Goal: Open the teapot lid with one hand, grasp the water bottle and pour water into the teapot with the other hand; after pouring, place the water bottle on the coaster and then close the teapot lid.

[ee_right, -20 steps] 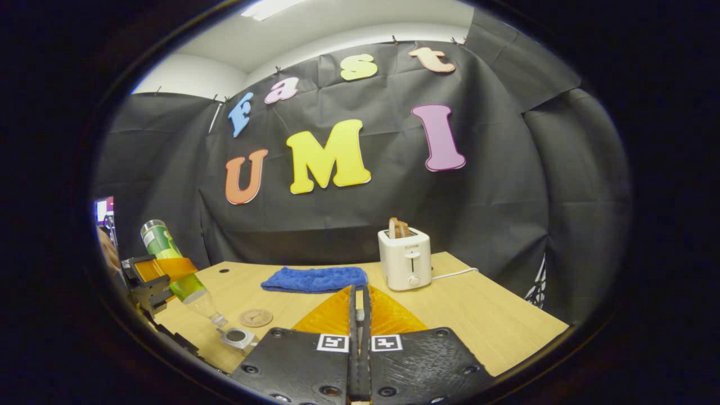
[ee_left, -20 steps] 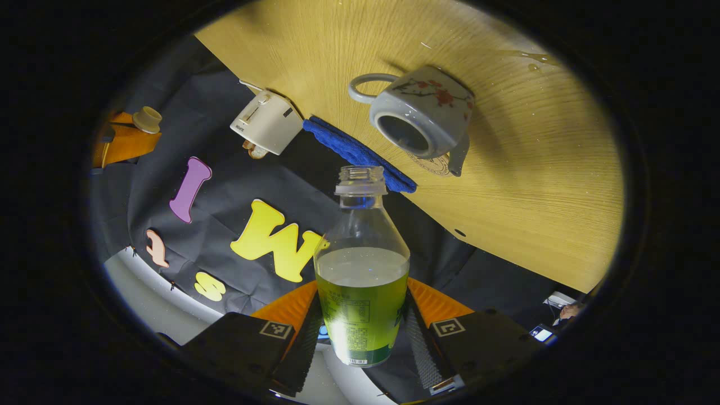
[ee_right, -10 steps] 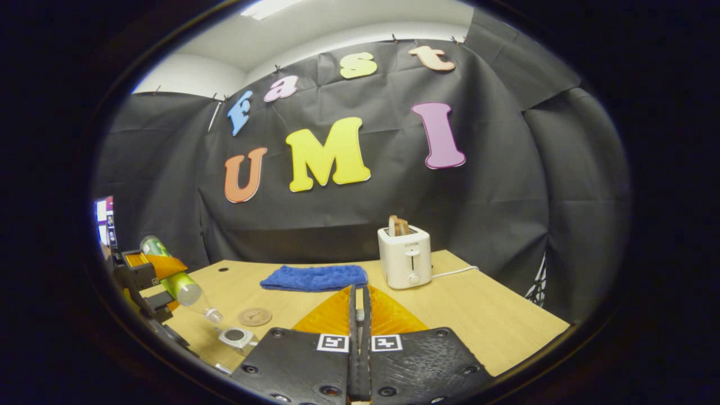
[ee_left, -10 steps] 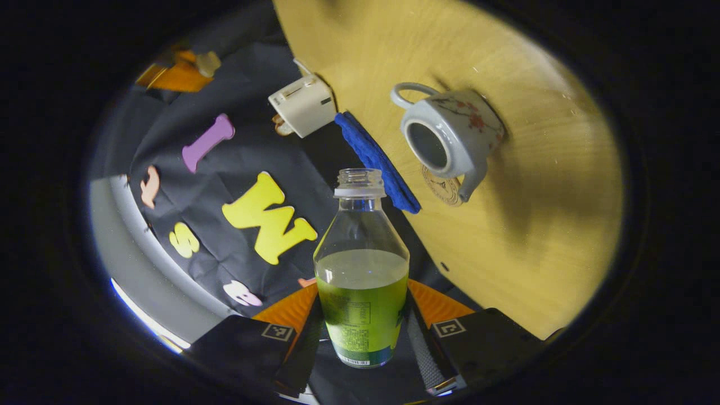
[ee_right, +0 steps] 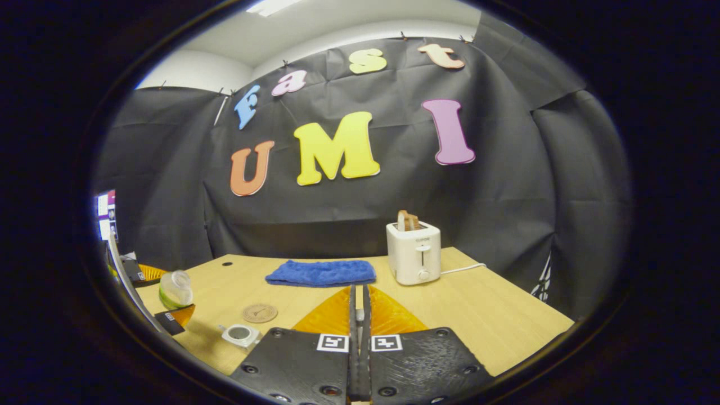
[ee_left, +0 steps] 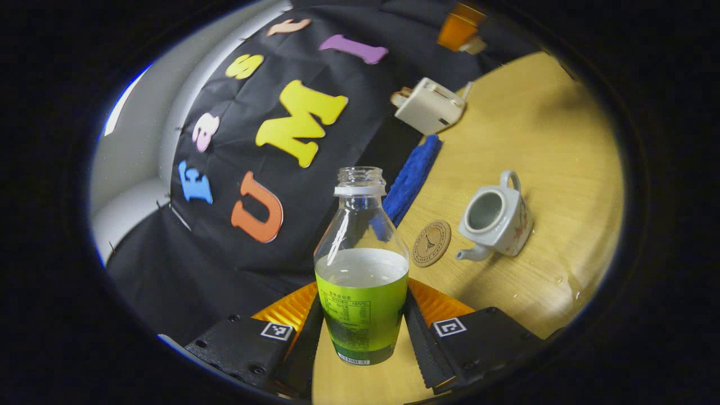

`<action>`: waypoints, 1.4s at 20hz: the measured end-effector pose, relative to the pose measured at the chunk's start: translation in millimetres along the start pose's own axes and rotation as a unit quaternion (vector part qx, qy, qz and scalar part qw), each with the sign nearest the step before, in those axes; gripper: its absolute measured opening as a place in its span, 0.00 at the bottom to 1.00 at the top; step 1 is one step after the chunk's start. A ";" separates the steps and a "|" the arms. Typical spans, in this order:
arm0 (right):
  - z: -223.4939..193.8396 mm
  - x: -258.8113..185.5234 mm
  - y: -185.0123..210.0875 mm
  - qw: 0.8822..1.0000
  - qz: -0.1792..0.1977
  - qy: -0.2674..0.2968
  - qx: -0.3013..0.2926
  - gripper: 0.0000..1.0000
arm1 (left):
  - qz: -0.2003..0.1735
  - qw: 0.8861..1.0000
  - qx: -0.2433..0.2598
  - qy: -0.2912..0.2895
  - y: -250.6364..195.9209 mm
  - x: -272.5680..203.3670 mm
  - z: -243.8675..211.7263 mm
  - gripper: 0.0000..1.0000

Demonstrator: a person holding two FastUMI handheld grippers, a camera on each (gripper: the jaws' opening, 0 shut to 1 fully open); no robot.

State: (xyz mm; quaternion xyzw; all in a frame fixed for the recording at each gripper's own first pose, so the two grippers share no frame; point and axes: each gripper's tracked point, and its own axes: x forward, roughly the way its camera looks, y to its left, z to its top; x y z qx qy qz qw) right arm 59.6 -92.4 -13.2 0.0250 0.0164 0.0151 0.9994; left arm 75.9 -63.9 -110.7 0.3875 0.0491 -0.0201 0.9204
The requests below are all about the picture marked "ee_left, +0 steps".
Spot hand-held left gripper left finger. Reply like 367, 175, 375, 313
184, 281, 325, 398

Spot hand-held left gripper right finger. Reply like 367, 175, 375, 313
402, 277, 544, 394

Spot clear green-label water bottle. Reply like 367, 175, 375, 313
314, 166, 410, 366

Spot round cork coaster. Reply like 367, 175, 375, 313
412, 219, 452, 268

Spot white teacup with spout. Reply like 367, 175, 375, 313
456, 170, 534, 262

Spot white toaster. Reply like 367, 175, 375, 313
394, 77, 467, 136

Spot black backdrop cloth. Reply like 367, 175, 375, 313
107, 0, 541, 344

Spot blue towel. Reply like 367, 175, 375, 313
382, 134, 443, 227

